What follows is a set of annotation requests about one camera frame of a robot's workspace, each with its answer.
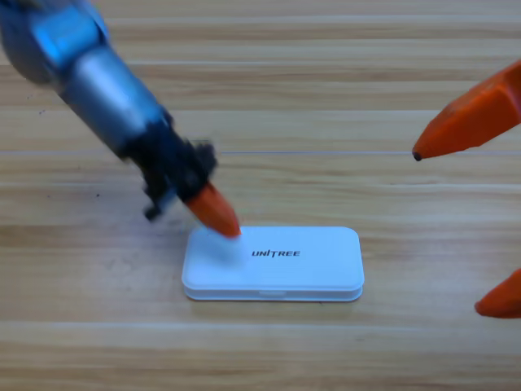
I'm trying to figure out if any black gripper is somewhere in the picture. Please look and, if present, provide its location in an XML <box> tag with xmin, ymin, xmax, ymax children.
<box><xmin>121</xmin><ymin>117</ymin><xmax>242</xmax><ymax>238</ymax></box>

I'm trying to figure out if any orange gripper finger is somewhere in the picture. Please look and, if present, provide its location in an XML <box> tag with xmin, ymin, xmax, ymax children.
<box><xmin>475</xmin><ymin>268</ymin><xmax>521</xmax><ymax>319</ymax></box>
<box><xmin>411</xmin><ymin>60</ymin><xmax>521</xmax><ymax>162</ymax></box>

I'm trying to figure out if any white Unitree pencil case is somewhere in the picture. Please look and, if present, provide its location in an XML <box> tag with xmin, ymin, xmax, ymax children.
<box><xmin>181</xmin><ymin>226</ymin><xmax>366</xmax><ymax>302</ymax></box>

